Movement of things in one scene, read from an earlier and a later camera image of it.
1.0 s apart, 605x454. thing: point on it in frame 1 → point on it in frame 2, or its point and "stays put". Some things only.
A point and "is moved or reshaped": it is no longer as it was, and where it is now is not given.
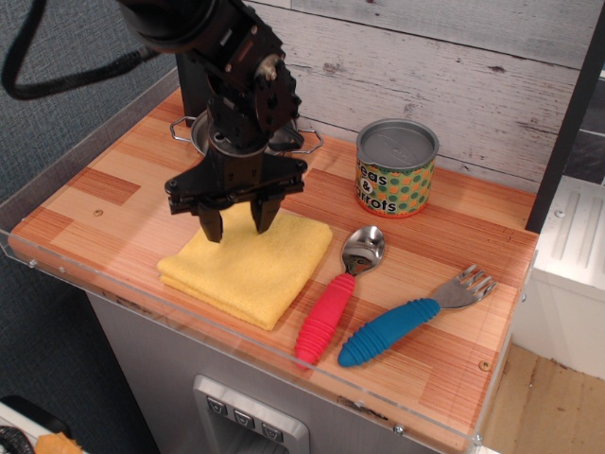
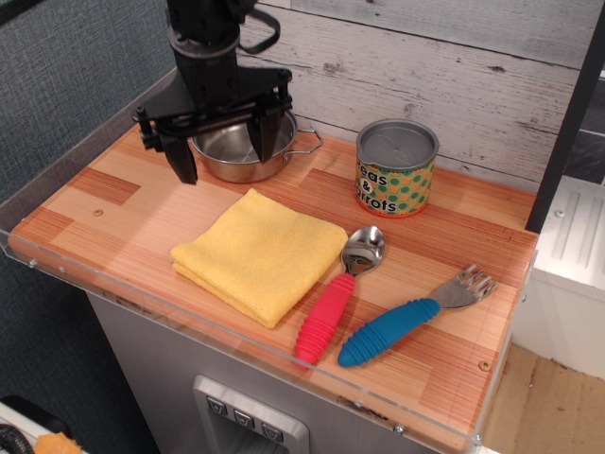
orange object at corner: [56, 444] stays put
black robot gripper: [223, 178] → [209, 88]
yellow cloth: [257, 276] is moved or reshaped
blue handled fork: [460, 294] stays put
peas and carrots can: [394, 169] stays put
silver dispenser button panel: [236, 423] stays put
